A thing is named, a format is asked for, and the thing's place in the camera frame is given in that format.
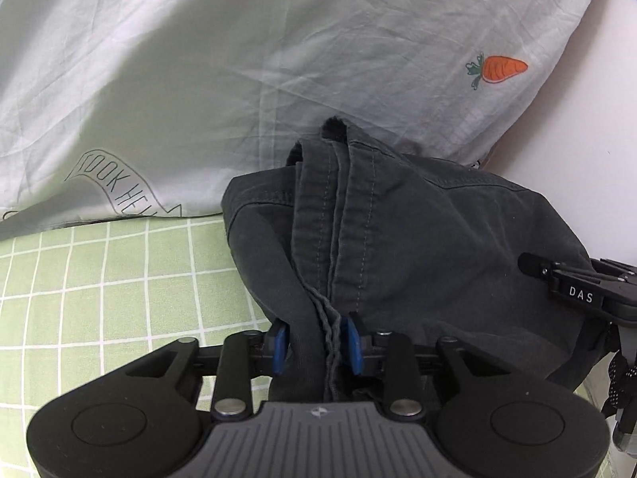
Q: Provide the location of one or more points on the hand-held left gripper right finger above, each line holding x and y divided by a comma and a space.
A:
354, 346

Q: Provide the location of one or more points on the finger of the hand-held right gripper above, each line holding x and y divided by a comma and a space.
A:
572, 286
619, 269

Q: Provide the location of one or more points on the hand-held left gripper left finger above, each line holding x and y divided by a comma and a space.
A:
280, 353

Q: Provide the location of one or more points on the dark navy pants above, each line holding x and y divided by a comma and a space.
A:
428, 239

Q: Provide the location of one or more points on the green grid bed sheet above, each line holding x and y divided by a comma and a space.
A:
99, 284

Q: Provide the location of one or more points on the pale green printed pillow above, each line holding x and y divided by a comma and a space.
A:
249, 84

